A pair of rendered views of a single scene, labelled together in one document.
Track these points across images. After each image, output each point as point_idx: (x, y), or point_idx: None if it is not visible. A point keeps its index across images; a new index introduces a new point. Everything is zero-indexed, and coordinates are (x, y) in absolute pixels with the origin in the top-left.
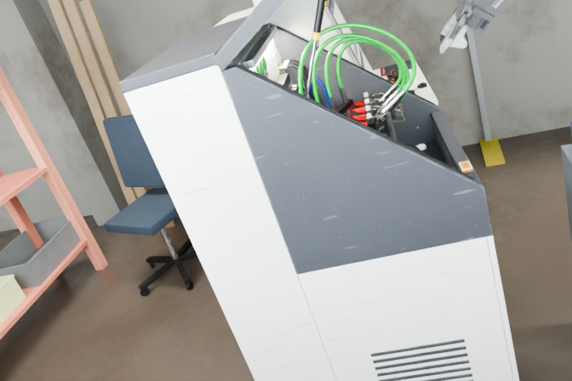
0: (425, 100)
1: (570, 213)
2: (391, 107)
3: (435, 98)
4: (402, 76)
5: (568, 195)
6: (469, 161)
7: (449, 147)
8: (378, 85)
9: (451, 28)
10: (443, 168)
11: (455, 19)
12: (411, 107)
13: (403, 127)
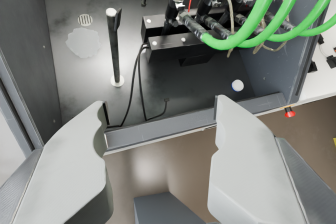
0: (297, 82)
1: (187, 218)
2: (185, 24)
3: (311, 96)
4: (309, 35)
5: (195, 223)
6: (119, 147)
7: (165, 120)
8: (307, 5)
9: (84, 173)
10: (4, 118)
11: (220, 207)
12: (284, 65)
13: (261, 61)
